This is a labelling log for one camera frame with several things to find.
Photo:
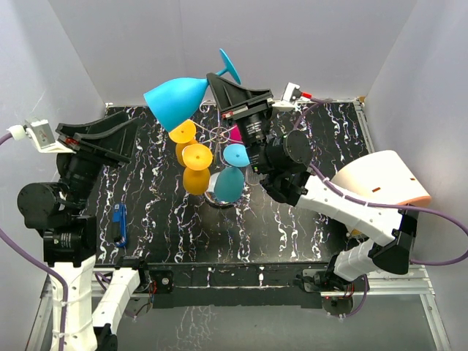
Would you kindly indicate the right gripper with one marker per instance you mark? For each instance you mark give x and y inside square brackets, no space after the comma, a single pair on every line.
[234,102]

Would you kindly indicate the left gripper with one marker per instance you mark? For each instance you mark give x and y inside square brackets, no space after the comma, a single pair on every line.
[109,138]

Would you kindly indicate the magenta wine glass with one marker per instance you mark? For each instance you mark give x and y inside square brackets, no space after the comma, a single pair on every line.
[235,135]

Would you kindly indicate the blue wine glass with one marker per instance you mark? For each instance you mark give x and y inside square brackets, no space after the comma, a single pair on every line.
[230,181]
[175,101]

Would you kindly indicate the orange wine glass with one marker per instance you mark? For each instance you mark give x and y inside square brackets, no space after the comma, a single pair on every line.
[197,159]
[183,136]

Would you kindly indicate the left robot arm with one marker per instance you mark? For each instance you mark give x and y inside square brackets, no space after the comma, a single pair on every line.
[56,211]

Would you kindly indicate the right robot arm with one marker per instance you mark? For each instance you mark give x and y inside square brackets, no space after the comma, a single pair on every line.
[285,162]

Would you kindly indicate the chrome wine glass rack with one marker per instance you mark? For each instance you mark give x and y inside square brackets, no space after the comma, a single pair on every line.
[216,134]

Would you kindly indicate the blue carabiner clip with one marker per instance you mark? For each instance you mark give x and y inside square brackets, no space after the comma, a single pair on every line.
[119,225]

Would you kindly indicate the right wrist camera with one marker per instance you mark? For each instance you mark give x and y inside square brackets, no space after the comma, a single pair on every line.
[291,98]

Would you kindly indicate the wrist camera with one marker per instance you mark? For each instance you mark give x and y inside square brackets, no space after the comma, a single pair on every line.
[38,131]
[291,98]

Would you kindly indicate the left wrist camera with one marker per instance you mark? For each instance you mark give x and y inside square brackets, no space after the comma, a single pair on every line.
[38,131]

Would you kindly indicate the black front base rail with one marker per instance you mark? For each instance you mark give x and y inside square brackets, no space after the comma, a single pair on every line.
[242,284]

